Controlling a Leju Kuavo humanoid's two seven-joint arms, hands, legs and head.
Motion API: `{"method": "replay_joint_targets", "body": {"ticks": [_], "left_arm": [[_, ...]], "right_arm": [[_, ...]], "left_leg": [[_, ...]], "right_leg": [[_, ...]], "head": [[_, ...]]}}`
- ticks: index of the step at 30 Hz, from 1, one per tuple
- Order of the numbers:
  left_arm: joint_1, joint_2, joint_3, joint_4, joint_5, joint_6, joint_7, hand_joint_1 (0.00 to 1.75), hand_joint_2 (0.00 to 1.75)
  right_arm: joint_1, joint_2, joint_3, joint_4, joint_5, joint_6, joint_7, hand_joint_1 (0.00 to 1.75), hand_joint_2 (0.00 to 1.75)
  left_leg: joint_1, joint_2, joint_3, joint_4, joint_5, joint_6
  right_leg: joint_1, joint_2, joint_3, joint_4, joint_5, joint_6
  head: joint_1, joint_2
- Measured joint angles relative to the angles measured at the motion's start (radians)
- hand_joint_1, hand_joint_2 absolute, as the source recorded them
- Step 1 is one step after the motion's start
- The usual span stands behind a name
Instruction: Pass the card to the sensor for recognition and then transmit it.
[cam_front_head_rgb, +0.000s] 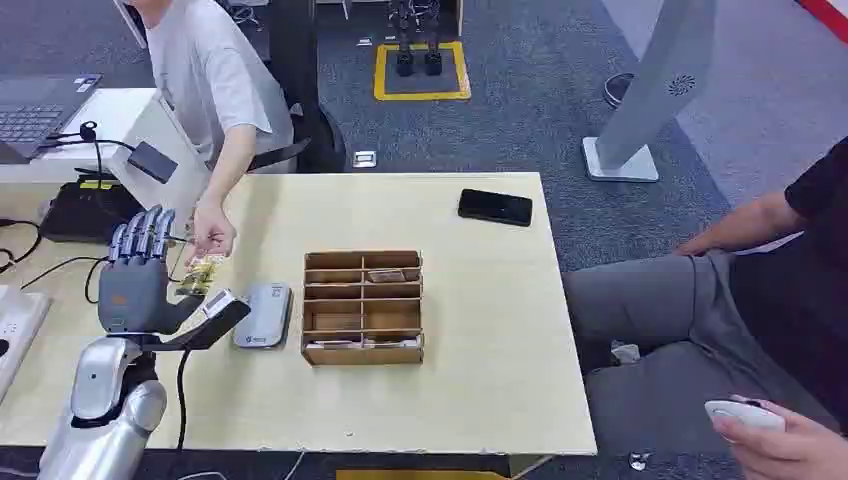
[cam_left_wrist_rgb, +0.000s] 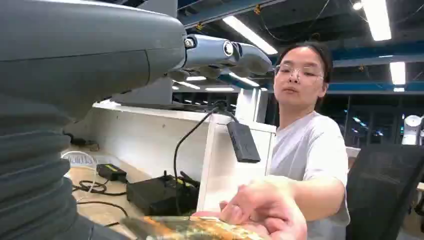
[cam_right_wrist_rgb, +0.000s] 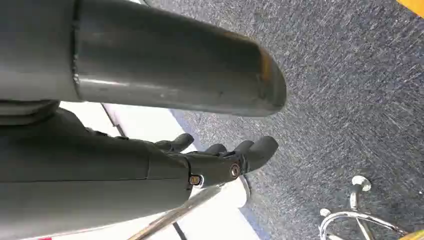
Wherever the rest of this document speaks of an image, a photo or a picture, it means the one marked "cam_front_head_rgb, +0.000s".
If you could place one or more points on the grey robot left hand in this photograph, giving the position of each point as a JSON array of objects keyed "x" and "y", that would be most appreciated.
[{"x": 132, "y": 295}]

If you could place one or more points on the white handheld controller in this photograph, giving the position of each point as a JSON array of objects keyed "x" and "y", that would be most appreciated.
[{"x": 742, "y": 414}]

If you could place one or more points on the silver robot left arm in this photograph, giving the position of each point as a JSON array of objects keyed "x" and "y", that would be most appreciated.
[{"x": 99, "y": 411}]

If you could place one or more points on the black device with yellow label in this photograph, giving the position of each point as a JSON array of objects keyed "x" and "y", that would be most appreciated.
[{"x": 86, "y": 212}]

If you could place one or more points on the person's right hand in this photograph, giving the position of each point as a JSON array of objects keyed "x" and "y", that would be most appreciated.
[{"x": 212, "y": 228}]

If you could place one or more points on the person's hand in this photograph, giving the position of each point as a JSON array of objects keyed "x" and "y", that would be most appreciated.
[
  {"x": 788, "y": 450},
  {"x": 212, "y": 228}
]

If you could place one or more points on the white power strip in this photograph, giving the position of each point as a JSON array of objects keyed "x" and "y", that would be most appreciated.
[{"x": 16, "y": 328}]

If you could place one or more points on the dark power adapter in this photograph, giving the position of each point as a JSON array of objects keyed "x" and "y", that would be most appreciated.
[{"x": 153, "y": 162}]

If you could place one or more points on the white side desk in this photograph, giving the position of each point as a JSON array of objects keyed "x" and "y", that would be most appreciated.
[{"x": 119, "y": 112}]

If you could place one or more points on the card in wooden box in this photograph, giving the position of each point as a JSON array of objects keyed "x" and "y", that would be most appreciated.
[
  {"x": 386, "y": 275},
  {"x": 331, "y": 344},
  {"x": 392, "y": 342}
]

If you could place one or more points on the grey laptop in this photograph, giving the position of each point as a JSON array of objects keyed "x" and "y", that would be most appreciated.
[{"x": 33, "y": 112}]

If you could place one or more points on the person in pale shirt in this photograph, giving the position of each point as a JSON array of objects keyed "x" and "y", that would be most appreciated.
[{"x": 205, "y": 73}]

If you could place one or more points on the wooden card box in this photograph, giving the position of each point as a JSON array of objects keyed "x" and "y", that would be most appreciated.
[{"x": 363, "y": 354}]

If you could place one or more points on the black office chair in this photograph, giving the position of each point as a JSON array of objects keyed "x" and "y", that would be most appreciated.
[{"x": 311, "y": 99}]

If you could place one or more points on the silver floor socket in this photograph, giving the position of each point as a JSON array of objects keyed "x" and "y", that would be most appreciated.
[{"x": 364, "y": 159}]

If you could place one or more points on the yellow floor tape square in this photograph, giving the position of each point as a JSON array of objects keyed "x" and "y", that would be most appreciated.
[{"x": 383, "y": 79}]

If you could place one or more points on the black smartphone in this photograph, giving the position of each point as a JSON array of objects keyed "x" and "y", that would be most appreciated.
[{"x": 495, "y": 207}]

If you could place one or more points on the black robot legs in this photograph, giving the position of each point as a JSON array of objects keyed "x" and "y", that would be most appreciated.
[{"x": 416, "y": 46}]

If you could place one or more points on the black round floor object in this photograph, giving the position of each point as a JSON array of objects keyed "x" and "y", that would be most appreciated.
[{"x": 615, "y": 89}]

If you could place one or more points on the person in dark shirt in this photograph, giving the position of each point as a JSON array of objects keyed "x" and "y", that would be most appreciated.
[{"x": 682, "y": 318}]

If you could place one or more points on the person's left hand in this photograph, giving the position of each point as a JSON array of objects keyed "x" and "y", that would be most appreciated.
[{"x": 788, "y": 450}]

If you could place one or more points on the dark left wrist camera box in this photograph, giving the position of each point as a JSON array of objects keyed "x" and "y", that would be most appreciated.
[{"x": 212, "y": 318}]

